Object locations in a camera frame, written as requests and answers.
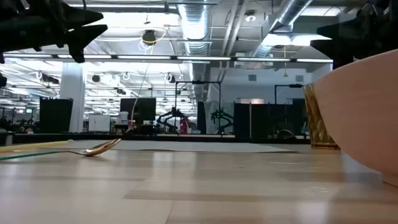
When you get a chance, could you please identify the black background rig frame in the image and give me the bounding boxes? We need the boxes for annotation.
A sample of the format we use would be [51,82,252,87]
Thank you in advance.
[174,80,223,135]

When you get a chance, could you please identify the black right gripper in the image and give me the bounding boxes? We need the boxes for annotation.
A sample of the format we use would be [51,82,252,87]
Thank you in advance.
[310,0,398,70]

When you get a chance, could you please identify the red background object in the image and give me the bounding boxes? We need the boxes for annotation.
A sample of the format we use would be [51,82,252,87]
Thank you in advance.
[180,116,190,135]

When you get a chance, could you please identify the black aluminium table frame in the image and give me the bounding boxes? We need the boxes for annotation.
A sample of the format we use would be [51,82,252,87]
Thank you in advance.
[0,133,312,145]

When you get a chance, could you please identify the gold spoon green handle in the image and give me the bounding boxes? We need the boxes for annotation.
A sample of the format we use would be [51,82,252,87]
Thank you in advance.
[0,138,123,162]

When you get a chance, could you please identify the white cabinet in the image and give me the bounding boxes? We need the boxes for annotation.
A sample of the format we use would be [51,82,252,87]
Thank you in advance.
[88,113,111,133]

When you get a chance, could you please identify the yellow handled utensil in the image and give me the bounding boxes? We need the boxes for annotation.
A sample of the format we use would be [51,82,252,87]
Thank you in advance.
[0,140,74,154]

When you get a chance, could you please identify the overhead light bar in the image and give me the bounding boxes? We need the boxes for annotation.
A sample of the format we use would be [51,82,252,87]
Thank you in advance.
[2,53,334,64]

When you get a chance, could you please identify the silver ventilation duct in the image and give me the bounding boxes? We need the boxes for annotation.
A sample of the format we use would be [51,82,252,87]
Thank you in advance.
[251,0,313,58]
[177,0,210,57]

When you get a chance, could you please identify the pink bowl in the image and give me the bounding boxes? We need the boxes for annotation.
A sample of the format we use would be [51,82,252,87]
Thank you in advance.
[313,49,398,188]

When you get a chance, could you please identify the black partition panel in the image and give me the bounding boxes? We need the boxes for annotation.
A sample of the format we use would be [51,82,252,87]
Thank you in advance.
[39,97,74,134]
[119,97,157,126]

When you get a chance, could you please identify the amber ribbed glass cup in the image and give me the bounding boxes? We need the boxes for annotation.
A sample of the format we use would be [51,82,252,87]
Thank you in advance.
[303,83,341,151]

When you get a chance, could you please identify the long black partition wall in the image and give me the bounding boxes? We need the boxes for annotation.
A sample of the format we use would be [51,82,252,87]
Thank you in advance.
[233,98,309,139]

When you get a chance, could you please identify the white pillar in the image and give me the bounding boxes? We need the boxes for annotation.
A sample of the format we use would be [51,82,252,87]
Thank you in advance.
[59,62,86,134]

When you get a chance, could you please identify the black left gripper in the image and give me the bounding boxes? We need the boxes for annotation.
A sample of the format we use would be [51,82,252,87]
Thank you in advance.
[0,0,109,65]

